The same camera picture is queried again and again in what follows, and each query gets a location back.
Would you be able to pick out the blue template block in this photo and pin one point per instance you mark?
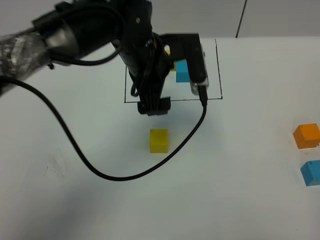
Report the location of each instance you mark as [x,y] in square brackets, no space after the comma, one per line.
[182,72]

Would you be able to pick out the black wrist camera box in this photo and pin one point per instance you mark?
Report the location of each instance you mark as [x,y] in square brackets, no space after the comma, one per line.
[187,46]

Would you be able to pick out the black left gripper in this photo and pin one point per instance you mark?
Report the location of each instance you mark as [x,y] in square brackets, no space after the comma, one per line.
[142,51]

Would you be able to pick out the blue loose block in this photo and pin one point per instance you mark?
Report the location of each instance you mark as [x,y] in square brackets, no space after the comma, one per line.
[311,173]

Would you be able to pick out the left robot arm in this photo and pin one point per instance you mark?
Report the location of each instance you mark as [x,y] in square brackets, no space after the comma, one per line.
[92,33]

